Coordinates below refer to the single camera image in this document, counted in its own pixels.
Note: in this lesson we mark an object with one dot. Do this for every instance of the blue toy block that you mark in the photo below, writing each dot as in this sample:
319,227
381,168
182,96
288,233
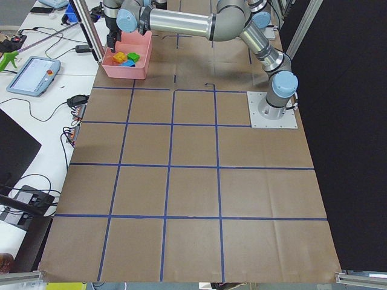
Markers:
128,63

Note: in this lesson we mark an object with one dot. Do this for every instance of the green toy block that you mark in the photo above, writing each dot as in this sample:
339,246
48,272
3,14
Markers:
133,57

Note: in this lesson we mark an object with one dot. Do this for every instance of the teach pendant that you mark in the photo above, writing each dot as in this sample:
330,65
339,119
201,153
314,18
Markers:
35,76

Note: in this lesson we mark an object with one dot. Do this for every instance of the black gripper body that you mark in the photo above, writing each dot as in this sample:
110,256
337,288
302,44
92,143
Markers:
112,31

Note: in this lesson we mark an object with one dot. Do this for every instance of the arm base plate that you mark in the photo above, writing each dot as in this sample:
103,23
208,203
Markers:
269,32
264,116

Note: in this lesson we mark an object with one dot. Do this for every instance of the reacher grabber tool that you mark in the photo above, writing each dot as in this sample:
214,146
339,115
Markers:
10,56

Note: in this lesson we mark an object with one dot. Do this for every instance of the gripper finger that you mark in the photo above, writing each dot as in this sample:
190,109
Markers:
111,41

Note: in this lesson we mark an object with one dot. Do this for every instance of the aluminium frame post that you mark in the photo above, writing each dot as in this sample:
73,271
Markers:
87,25

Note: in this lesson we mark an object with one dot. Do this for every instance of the blue storage bin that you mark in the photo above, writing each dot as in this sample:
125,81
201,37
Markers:
70,15

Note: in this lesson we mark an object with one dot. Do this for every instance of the black laptop adapter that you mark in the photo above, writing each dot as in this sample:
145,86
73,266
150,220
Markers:
80,49

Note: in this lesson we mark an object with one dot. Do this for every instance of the pink plastic box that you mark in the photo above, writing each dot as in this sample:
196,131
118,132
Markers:
130,43

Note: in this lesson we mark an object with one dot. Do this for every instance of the yellow toy block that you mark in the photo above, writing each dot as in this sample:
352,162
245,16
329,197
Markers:
119,57

